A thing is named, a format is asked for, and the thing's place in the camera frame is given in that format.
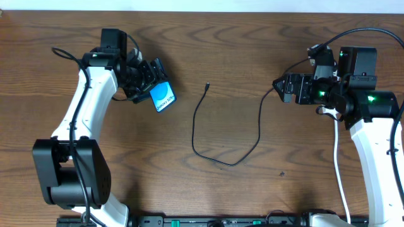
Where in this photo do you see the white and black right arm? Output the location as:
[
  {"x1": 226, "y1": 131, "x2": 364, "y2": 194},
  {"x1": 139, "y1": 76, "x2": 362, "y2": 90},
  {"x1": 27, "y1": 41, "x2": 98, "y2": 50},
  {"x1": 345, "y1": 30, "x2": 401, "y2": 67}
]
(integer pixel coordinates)
[{"x1": 273, "y1": 46, "x2": 403, "y2": 226}]

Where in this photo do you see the white power strip cord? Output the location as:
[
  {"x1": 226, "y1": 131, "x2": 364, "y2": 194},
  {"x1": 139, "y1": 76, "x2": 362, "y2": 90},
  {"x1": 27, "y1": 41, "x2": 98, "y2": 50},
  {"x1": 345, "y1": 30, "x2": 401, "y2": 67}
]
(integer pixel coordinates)
[{"x1": 316, "y1": 107, "x2": 352, "y2": 225}]

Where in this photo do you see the blue Galaxy smartphone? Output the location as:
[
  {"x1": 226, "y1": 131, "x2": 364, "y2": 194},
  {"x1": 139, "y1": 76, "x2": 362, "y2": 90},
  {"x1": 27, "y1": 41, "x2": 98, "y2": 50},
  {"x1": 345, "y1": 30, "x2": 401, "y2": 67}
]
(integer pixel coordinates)
[{"x1": 150, "y1": 81, "x2": 177, "y2": 112}]

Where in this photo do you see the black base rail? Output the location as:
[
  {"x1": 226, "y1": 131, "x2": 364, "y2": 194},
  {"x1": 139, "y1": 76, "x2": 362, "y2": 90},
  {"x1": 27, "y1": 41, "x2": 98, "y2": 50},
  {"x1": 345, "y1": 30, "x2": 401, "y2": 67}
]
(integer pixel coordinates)
[{"x1": 56, "y1": 215, "x2": 373, "y2": 227}]

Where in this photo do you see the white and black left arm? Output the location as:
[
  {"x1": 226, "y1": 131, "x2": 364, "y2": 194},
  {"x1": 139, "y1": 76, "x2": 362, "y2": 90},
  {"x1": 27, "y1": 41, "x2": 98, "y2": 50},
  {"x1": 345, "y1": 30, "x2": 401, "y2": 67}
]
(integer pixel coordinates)
[{"x1": 32, "y1": 28, "x2": 176, "y2": 226}]

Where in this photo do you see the black USB charging cable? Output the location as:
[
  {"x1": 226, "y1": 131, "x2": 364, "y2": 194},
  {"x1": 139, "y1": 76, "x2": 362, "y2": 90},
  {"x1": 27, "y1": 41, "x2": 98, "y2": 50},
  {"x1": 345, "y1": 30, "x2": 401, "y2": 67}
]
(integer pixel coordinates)
[{"x1": 191, "y1": 58, "x2": 312, "y2": 167}]

